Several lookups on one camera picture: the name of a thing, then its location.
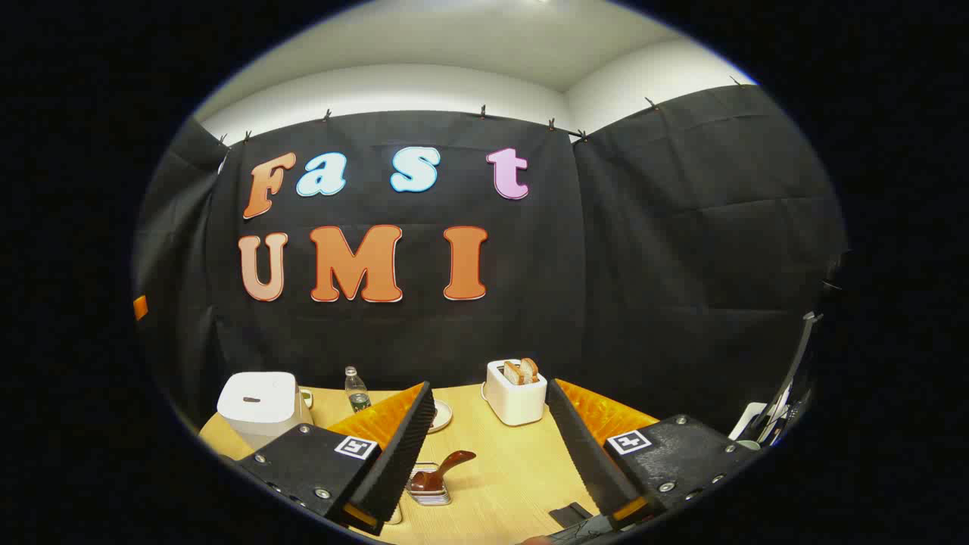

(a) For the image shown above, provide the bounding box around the brown wooden spoon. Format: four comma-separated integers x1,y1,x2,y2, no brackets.
409,450,478,493

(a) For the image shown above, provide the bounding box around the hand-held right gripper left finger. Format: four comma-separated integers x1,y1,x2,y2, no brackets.
236,381,438,537

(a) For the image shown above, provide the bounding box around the white rice cooker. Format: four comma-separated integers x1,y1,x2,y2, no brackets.
217,372,313,451

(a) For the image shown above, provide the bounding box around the white toaster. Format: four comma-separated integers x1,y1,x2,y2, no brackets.
484,359,548,426

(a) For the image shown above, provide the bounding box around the black backdrop cloth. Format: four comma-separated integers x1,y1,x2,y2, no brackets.
135,83,847,436

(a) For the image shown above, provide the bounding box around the clear plastic water bottle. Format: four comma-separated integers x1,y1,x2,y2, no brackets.
345,366,372,413

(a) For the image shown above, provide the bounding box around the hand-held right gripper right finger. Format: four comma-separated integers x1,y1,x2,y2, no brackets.
547,378,758,531

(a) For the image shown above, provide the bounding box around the small black device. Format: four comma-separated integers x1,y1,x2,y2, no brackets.
548,501,599,529

